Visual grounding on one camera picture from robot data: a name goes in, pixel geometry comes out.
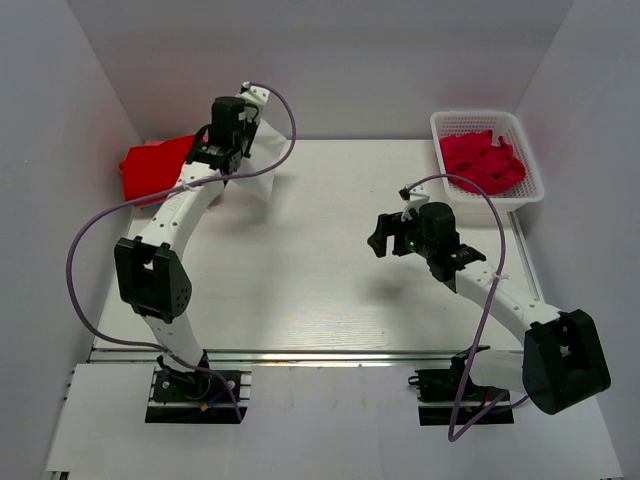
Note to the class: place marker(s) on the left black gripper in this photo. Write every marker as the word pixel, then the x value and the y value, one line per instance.
pixel 251 122

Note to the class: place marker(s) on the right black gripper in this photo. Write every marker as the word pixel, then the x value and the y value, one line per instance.
pixel 388 225

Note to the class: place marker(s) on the white t shirt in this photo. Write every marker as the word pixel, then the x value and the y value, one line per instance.
pixel 265 151

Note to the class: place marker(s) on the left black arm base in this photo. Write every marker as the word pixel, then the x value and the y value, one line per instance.
pixel 172 386

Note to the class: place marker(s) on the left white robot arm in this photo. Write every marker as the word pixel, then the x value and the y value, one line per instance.
pixel 150 274

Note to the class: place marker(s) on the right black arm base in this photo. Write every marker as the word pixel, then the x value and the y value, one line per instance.
pixel 441 385

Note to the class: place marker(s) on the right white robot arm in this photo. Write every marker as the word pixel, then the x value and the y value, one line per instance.
pixel 561 361

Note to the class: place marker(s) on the folded red t shirt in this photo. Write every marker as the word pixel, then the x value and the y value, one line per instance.
pixel 154 166

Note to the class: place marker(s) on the crumpled magenta t shirt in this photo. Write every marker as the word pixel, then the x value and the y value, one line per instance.
pixel 493 167

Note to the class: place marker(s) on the folded blue t shirt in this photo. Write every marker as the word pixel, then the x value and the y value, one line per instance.
pixel 152 204

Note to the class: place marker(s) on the white plastic basket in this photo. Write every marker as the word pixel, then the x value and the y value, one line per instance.
pixel 460 122

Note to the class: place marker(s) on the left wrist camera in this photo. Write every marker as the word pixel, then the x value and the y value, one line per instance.
pixel 253 94

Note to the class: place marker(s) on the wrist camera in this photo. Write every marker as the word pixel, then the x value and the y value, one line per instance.
pixel 414 198
pixel 253 94

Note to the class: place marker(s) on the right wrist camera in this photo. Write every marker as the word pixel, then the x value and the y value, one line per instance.
pixel 414 198

